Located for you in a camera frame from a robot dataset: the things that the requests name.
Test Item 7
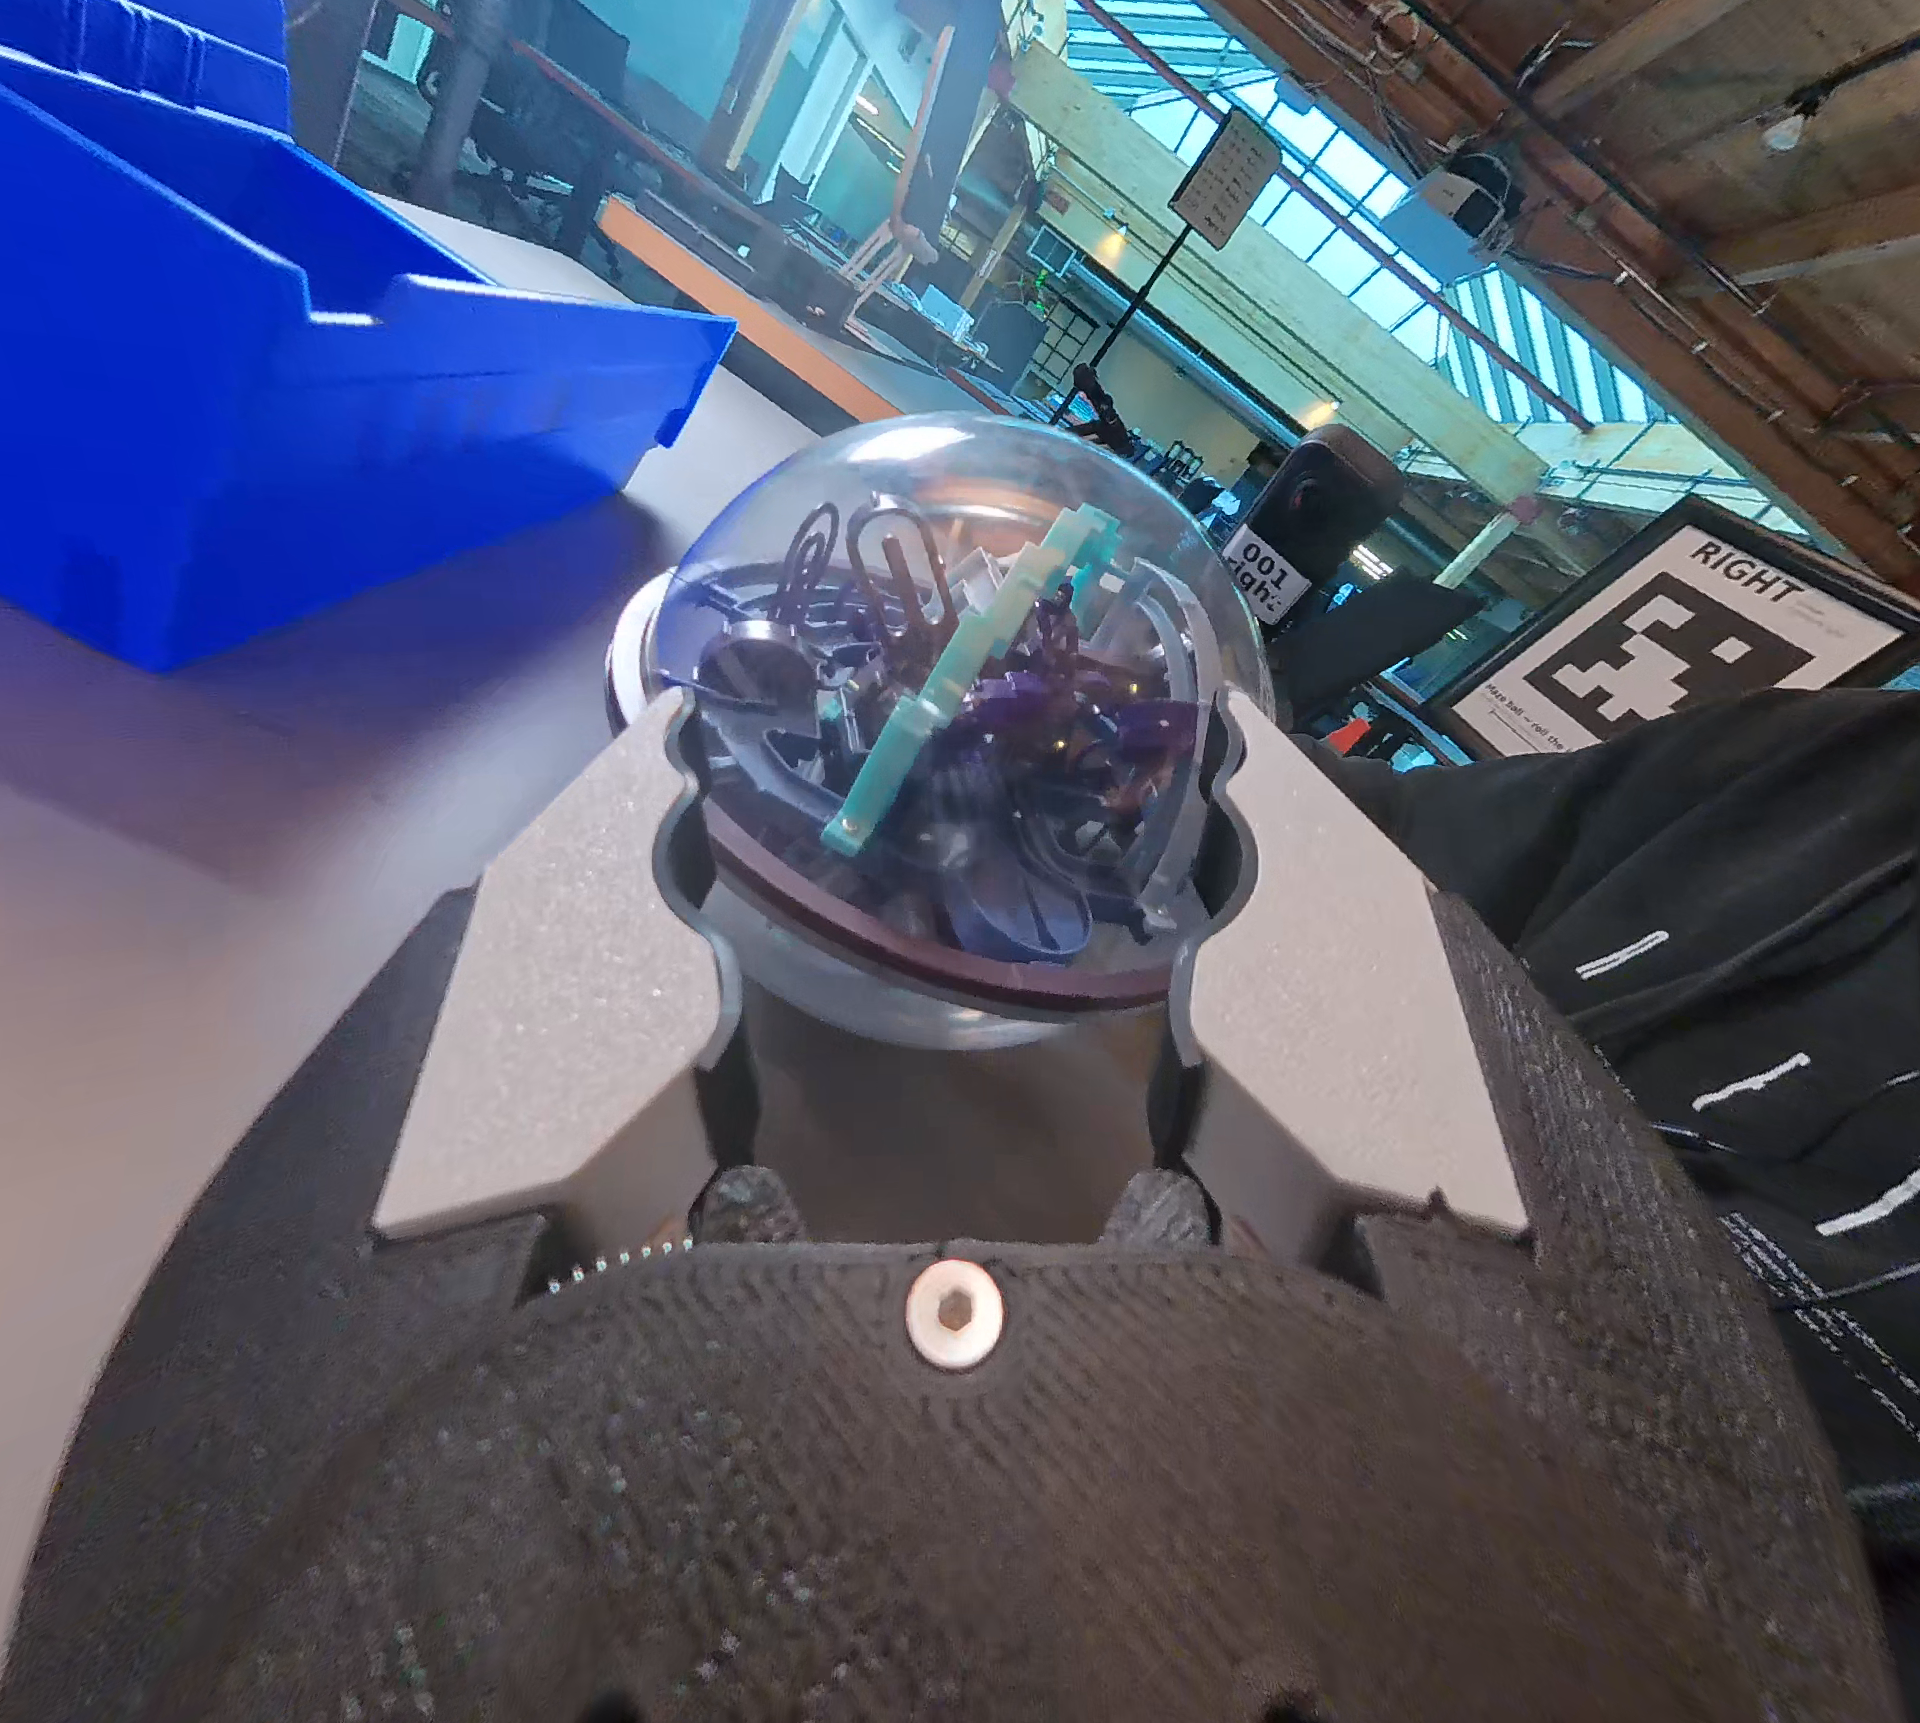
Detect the person's black clothing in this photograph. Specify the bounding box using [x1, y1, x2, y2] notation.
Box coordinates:
[1501, 793, 1920, 1558]

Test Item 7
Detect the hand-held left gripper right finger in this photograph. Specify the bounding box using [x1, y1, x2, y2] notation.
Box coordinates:
[1157, 695, 1532, 1275]

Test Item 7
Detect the ceiling projector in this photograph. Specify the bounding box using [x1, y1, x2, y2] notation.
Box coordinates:
[1390, 149, 1538, 291]

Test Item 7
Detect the blue plastic tray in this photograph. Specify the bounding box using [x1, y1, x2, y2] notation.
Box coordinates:
[0, 0, 740, 675]

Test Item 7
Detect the person's right forearm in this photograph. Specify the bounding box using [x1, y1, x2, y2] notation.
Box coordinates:
[1321, 689, 1920, 1005]

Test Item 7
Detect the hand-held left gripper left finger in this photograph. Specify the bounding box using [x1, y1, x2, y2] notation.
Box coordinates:
[376, 695, 752, 1245]

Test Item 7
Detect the wooden edged desk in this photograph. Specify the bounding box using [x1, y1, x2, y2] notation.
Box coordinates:
[593, 199, 998, 429]

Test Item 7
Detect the clear maze ball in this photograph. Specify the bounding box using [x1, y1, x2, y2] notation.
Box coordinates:
[610, 413, 1278, 1049]

